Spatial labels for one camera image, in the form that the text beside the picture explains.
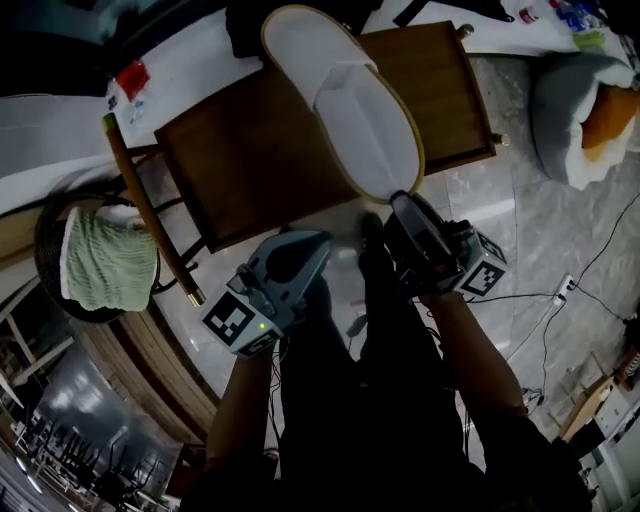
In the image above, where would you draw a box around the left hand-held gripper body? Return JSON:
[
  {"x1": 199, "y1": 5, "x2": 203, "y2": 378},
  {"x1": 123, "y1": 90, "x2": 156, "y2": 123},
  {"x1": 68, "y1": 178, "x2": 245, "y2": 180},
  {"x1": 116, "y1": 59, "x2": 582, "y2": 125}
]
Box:
[{"x1": 199, "y1": 228, "x2": 335, "y2": 357}]

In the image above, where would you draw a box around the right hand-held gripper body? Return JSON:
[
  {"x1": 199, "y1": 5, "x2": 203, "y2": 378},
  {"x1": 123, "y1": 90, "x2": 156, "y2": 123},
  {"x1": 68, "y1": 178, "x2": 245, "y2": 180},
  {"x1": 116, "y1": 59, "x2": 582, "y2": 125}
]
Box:
[{"x1": 384, "y1": 194, "x2": 507, "y2": 299}]

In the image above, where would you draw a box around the white slipper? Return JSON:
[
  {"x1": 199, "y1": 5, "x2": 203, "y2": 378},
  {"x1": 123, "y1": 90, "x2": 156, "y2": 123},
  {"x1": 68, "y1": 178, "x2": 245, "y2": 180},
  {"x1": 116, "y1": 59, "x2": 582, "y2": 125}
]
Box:
[{"x1": 260, "y1": 4, "x2": 426, "y2": 204}]

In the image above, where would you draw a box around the person's right forearm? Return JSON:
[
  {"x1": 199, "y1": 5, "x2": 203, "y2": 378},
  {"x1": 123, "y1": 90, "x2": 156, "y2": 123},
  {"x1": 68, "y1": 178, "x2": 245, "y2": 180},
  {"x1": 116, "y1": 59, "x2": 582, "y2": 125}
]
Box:
[{"x1": 419, "y1": 292, "x2": 527, "y2": 426}]

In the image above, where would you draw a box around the person's left forearm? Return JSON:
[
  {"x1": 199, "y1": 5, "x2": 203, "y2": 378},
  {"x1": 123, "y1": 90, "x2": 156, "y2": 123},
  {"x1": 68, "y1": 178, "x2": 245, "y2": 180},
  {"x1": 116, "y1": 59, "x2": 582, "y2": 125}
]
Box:
[{"x1": 205, "y1": 344, "x2": 281, "y2": 466}]

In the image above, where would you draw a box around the wooden shoe rack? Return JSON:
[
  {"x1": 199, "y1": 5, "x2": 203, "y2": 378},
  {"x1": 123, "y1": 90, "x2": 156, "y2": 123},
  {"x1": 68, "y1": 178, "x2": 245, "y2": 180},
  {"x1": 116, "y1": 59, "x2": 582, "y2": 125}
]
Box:
[{"x1": 102, "y1": 19, "x2": 511, "y2": 306}]

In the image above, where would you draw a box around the wooden slatted bench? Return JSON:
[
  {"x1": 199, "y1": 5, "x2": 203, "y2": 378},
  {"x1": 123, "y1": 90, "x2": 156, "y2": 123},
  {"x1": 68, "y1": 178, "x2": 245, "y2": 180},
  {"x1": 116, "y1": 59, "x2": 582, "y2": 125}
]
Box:
[{"x1": 74, "y1": 299, "x2": 221, "y2": 446}]

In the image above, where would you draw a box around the green knitted blanket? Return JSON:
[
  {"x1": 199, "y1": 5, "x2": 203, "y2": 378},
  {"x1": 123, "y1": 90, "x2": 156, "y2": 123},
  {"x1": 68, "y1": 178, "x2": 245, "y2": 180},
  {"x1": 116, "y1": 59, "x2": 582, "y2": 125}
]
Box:
[{"x1": 64, "y1": 209, "x2": 159, "y2": 312}]

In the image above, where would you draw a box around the person's black clothing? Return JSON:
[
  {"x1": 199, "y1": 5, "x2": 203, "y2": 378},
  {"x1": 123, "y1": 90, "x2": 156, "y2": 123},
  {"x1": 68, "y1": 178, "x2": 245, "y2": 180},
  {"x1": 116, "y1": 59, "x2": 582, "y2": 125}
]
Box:
[{"x1": 179, "y1": 249, "x2": 591, "y2": 512}]

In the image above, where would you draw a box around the white chair cushion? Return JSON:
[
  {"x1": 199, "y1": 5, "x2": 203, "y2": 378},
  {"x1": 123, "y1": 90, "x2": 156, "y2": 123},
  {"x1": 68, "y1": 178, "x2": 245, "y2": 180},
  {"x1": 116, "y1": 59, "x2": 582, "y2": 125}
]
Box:
[{"x1": 58, "y1": 204, "x2": 147, "y2": 301}]

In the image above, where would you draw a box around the brown cardboard box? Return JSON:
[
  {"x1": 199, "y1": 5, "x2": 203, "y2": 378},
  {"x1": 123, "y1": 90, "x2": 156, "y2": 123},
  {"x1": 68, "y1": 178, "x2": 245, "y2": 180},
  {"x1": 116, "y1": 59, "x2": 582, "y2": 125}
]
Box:
[{"x1": 559, "y1": 372, "x2": 621, "y2": 441}]

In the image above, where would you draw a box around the grey white beanbag chair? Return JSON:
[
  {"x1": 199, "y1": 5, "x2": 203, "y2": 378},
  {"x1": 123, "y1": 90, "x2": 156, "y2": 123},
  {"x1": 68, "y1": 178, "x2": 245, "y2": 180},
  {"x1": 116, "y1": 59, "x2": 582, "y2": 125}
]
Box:
[{"x1": 530, "y1": 52, "x2": 640, "y2": 190}]

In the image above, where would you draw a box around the black bag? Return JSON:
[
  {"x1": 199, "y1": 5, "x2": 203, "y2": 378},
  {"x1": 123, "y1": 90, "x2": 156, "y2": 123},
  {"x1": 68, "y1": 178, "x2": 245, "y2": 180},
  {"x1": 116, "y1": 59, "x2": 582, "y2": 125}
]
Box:
[{"x1": 392, "y1": 0, "x2": 516, "y2": 26}]

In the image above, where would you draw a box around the black wicker chair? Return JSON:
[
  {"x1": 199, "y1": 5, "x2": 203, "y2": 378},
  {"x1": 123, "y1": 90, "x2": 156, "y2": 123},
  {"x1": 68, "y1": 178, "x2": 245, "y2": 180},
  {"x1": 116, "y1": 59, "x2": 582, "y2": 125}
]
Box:
[{"x1": 34, "y1": 194, "x2": 201, "y2": 326}]

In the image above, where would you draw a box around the orange cushion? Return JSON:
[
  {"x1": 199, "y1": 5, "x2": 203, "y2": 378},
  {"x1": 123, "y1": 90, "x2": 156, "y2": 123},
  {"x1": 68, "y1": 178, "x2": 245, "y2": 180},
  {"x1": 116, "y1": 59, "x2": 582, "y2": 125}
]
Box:
[{"x1": 582, "y1": 87, "x2": 640, "y2": 151}]

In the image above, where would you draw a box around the white table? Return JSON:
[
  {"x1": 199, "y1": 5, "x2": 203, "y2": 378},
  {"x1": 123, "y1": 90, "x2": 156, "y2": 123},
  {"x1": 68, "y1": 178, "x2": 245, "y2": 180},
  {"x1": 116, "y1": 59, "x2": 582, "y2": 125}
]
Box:
[{"x1": 0, "y1": 289, "x2": 76, "y2": 401}]

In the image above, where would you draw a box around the red packet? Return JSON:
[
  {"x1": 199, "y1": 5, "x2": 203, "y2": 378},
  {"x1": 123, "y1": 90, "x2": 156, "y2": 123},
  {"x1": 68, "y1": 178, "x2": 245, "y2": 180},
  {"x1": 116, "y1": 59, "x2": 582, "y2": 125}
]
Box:
[{"x1": 115, "y1": 60, "x2": 151, "y2": 101}]

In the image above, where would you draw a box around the green bottle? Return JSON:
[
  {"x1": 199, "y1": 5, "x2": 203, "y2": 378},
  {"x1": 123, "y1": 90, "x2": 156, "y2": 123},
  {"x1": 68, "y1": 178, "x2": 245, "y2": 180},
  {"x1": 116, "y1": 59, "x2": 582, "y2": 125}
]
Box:
[{"x1": 572, "y1": 30, "x2": 607, "y2": 51}]

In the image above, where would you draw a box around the blue label bottle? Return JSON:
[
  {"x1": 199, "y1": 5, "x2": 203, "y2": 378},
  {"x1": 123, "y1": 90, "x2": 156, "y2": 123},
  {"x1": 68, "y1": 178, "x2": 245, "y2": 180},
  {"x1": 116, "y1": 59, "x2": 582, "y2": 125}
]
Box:
[{"x1": 552, "y1": 0, "x2": 601, "y2": 32}]

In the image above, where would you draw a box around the black cable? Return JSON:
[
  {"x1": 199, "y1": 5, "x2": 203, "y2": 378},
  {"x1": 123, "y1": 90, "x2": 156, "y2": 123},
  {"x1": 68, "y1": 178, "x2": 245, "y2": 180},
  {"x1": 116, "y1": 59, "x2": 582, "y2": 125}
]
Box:
[{"x1": 569, "y1": 192, "x2": 640, "y2": 321}]

